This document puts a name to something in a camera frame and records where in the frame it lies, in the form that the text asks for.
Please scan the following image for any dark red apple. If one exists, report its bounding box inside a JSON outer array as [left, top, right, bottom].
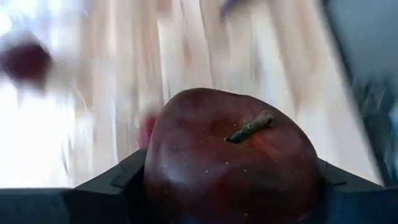
[[143, 88, 324, 224], [0, 40, 53, 91]]

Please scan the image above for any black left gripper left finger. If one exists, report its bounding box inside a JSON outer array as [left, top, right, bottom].
[[0, 149, 149, 224]]

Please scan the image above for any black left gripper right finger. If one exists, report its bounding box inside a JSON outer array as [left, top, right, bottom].
[[310, 158, 398, 224]]

